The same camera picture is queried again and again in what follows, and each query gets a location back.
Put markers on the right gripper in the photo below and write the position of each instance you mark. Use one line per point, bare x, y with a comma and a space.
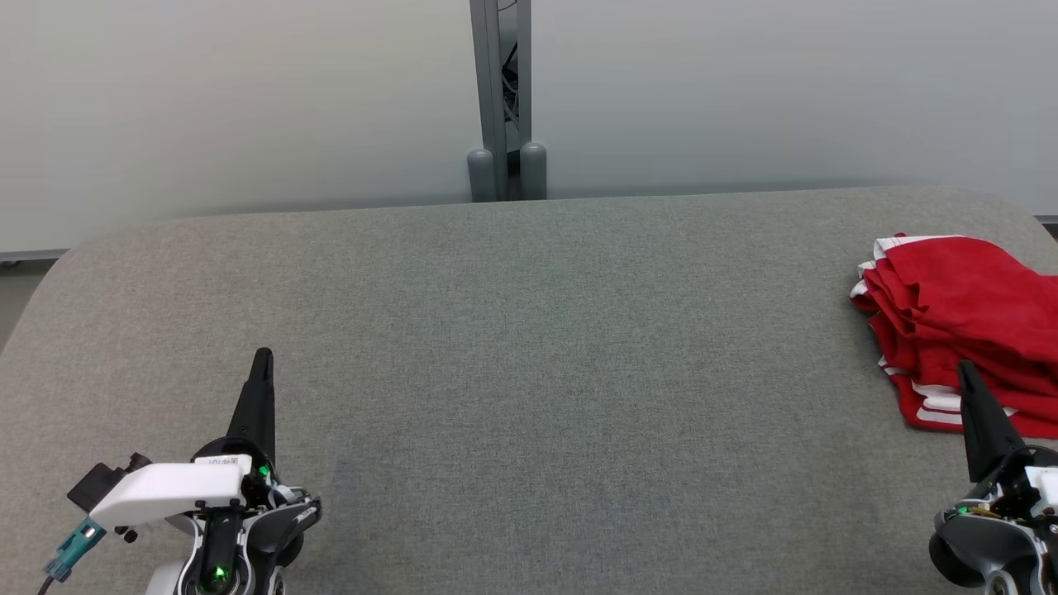
1025, 487

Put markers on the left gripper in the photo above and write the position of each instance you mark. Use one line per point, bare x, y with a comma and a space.
165, 492

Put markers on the red shorts white stripe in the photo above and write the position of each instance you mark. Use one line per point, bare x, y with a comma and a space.
959, 281

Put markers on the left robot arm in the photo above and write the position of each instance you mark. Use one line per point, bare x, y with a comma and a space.
215, 545

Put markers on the grey cylinder post foot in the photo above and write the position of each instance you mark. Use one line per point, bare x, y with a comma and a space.
480, 175
534, 172

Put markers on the grey metal partition post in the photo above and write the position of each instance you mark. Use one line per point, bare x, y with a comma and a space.
489, 83

